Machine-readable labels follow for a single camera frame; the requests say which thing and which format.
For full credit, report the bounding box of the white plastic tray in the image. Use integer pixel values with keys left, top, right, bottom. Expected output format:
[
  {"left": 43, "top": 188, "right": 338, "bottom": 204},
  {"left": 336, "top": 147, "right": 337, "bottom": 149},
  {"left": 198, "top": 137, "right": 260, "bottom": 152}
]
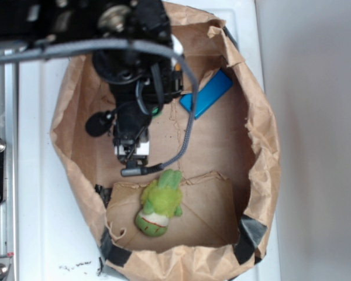
[{"left": 15, "top": 1, "right": 281, "bottom": 280}]

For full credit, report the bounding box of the aluminium frame rail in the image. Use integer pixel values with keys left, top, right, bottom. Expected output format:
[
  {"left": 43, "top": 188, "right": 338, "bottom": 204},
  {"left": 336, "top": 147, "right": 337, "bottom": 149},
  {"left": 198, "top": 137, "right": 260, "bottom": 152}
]
[{"left": 0, "top": 64, "right": 18, "bottom": 280}]

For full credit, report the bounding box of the grey braided cable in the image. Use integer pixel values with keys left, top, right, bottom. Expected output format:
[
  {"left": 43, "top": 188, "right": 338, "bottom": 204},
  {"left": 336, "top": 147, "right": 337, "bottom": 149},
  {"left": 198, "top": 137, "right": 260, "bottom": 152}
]
[{"left": 0, "top": 38, "right": 198, "bottom": 178}]

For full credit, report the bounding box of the green plush toy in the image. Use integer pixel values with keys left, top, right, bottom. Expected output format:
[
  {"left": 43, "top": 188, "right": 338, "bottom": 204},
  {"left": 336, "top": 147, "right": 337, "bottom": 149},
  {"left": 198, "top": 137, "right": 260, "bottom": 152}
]
[{"left": 135, "top": 169, "right": 183, "bottom": 237}]

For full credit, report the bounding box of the blue rectangular block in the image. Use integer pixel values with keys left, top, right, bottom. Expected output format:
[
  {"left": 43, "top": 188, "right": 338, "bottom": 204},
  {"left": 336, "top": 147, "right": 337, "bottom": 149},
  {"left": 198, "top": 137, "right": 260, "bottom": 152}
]
[{"left": 194, "top": 70, "right": 233, "bottom": 119}]

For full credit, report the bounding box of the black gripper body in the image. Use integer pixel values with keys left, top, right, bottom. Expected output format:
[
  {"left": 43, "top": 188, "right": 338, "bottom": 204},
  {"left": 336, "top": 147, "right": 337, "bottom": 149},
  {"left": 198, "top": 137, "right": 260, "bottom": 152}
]
[{"left": 92, "top": 51, "right": 183, "bottom": 163}]

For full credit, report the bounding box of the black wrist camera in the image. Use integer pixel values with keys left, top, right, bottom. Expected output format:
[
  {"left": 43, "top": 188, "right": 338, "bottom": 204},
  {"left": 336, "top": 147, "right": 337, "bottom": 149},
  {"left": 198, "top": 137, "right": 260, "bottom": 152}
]
[{"left": 85, "top": 110, "right": 116, "bottom": 137}]

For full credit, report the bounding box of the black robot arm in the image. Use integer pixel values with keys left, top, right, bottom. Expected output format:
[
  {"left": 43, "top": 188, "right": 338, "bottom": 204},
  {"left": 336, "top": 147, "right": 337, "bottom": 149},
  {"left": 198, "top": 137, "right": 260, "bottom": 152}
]
[{"left": 0, "top": 1, "right": 183, "bottom": 167}]

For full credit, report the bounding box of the brown paper bag tray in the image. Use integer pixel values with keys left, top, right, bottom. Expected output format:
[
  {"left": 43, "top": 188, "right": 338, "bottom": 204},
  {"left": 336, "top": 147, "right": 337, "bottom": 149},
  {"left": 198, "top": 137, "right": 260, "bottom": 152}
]
[{"left": 50, "top": 3, "right": 281, "bottom": 280}]

